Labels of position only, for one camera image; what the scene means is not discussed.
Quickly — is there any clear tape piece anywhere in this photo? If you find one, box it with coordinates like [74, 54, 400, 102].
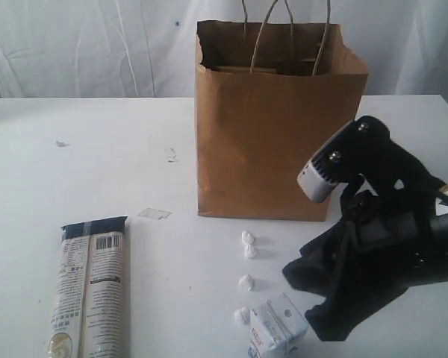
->
[138, 207, 172, 220]

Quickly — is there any long noodle packet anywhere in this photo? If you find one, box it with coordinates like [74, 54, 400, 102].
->
[47, 216, 126, 357]

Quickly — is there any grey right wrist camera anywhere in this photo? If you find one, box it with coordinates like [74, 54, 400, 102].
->
[296, 122, 351, 203]

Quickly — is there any tiny white paper scrap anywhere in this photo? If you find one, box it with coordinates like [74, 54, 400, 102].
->
[55, 141, 69, 148]

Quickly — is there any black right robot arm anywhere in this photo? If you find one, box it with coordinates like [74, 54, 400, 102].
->
[282, 184, 448, 342]

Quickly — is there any brown paper shopping bag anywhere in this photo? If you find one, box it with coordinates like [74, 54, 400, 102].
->
[195, 19, 368, 221]

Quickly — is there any clear jar gold lid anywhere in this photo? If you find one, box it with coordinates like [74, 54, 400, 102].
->
[216, 66, 277, 74]

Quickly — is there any white crumpled scrap near carton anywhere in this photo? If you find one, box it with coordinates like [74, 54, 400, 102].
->
[234, 307, 250, 325]

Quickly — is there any small white milk carton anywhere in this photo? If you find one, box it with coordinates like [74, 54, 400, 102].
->
[247, 293, 308, 358]

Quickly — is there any white backdrop sheet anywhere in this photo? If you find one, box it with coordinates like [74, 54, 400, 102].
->
[0, 0, 448, 102]

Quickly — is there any small white crumpled scrap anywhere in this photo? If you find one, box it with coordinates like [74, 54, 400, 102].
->
[241, 230, 255, 245]

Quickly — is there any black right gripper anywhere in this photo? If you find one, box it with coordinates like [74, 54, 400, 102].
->
[282, 182, 439, 342]

